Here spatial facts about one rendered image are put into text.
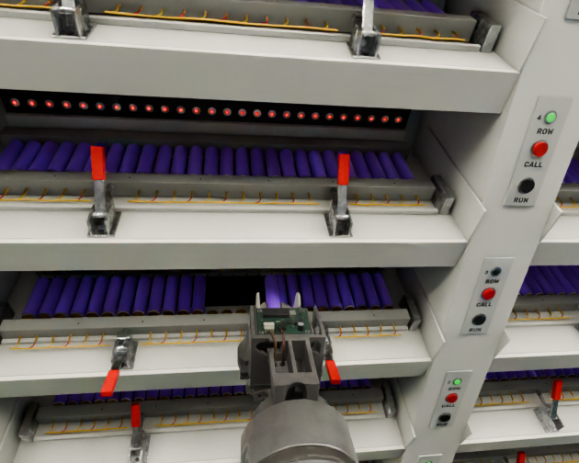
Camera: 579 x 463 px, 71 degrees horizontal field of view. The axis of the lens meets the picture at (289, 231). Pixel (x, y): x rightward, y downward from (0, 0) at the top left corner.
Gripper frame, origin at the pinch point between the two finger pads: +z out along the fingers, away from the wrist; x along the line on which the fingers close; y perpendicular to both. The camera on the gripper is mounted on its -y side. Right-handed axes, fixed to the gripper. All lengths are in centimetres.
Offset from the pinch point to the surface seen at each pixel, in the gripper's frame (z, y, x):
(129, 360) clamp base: -1.2, -5.9, 18.5
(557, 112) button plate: -3.4, 27.5, -28.4
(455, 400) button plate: -1.2, -15.4, -28.4
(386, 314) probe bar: 3.9, -3.0, -17.2
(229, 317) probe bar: 3.7, -3.0, 5.9
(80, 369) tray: -1.2, -7.2, 24.6
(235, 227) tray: -0.6, 12.6, 5.1
